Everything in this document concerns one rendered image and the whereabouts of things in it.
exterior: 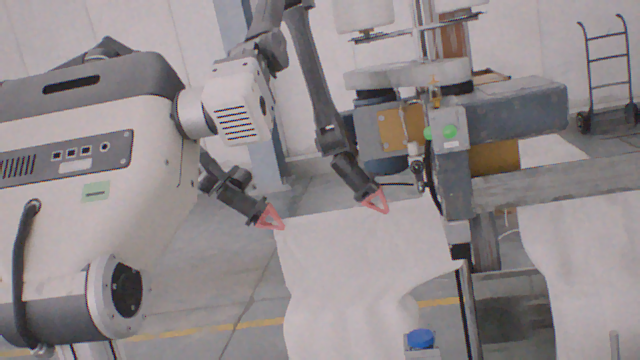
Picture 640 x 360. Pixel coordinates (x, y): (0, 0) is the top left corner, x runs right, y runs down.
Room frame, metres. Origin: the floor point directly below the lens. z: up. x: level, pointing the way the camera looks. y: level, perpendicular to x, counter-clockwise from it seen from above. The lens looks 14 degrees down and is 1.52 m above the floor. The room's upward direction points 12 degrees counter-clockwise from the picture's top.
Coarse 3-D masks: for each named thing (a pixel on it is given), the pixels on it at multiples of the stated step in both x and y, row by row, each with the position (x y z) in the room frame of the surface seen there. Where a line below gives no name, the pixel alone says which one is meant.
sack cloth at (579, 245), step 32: (544, 224) 1.31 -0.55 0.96; (576, 224) 1.30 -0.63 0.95; (608, 224) 1.28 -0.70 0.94; (544, 256) 1.29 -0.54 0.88; (576, 256) 1.28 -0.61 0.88; (608, 256) 1.25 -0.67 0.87; (576, 288) 1.24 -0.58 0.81; (608, 288) 1.21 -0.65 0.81; (576, 320) 1.24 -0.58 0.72; (608, 320) 1.21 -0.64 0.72; (576, 352) 1.25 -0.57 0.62; (608, 352) 1.20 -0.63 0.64
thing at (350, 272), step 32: (288, 224) 1.44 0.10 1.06; (320, 224) 1.42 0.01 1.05; (352, 224) 1.41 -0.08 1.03; (384, 224) 1.40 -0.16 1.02; (416, 224) 1.38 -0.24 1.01; (288, 256) 1.44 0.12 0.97; (320, 256) 1.43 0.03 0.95; (352, 256) 1.41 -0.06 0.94; (384, 256) 1.40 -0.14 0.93; (416, 256) 1.38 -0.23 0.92; (448, 256) 1.37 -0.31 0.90; (320, 288) 1.42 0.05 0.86; (352, 288) 1.39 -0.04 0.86; (384, 288) 1.37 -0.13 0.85; (288, 320) 1.40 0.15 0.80; (320, 320) 1.37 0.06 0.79; (352, 320) 1.35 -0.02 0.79; (384, 320) 1.34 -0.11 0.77; (416, 320) 1.35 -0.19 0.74; (288, 352) 1.40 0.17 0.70; (320, 352) 1.36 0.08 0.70; (352, 352) 1.34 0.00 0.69; (384, 352) 1.33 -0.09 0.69
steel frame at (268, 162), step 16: (224, 0) 6.14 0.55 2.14; (240, 0) 6.11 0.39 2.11; (224, 16) 6.15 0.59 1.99; (240, 16) 6.12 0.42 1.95; (224, 32) 6.16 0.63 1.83; (240, 32) 6.13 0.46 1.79; (224, 48) 6.17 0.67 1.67; (272, 128) 6.52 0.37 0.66; (256, 144) 6.15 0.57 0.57; (272, 144) 6.11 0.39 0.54; (256, 160) 6.16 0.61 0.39; (272, 160) 6.12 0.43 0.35; (256, 176) 6.16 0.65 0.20; (272, 176) 6.13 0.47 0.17; (288, 176) 6.48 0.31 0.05; (256, 192) 6.13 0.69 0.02
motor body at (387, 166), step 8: (376, 96) 1.66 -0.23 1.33; (384, 96) 1.63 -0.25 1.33; (392, 96) 1.64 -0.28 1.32; (400, 96) 1.70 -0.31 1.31; (360, 104) 1.66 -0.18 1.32; (368, 104) 1.65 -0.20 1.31; (376, 104) 1.64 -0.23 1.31; (368, 160) 1.66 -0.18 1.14; (376, 160) 1.64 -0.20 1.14; (384, 160) 1.63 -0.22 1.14; (392, 160) 1.63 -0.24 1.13; (400, 160) 1.64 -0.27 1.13; (408, 160) 1.66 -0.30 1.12; (368, 168) 1.67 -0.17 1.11; (376, 168) 1.64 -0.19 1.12; (384, 168) 1.63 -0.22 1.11; (392, 168) 1.63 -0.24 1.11; (400, 168) 1.64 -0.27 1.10; (376, 176) 1.66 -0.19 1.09
